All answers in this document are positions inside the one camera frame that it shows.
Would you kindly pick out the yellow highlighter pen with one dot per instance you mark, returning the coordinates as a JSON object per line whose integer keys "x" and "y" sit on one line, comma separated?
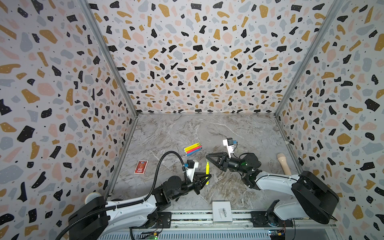
{"x": 207, "y": 171}
{"x": 191, "y": 147}

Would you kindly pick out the red card packet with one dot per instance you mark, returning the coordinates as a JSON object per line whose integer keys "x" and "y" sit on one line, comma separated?
{"x": 141, "y": 167}

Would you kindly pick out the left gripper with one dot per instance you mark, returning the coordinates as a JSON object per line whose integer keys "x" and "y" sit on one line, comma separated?
{"x": 197, "y": 185}

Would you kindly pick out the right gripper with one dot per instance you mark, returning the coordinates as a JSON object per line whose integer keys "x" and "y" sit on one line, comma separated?
{"x": 224, "y": 161}

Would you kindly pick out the blue highlighter pen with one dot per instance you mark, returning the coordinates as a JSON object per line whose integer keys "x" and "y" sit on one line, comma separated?
{"x": 193, "y": 151}

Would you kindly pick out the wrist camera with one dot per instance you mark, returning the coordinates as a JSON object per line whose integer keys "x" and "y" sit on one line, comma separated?
{"x": 230, "y": 144}
{"x": 191, "y": 167}

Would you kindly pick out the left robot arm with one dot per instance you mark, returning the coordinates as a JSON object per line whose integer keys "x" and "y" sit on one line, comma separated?
{"x": 99, "y": 217}

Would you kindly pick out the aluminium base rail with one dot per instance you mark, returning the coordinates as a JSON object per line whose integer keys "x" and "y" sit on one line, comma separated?
{"x": 239, "y": 225}

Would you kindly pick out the pink highlighter pen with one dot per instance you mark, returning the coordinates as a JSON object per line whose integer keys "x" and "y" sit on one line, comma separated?
{"x": 193, "y": 149}

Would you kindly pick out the wooden rolling pin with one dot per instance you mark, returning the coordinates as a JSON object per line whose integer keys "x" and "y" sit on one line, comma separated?
{"x": 283, "y": 161}

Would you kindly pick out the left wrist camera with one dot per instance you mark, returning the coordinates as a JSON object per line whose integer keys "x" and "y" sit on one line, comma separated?
{"x": 191, "y": 167}

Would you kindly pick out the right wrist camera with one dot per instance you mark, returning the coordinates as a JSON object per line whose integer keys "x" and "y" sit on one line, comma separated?
{"x": 230, "y": 144}

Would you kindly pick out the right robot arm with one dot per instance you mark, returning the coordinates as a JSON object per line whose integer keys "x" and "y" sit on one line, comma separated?
{"x": 309, "y": 196}

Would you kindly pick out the white box on rail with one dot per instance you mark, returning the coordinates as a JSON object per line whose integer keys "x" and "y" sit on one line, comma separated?
{"x": 222, "y": 212}

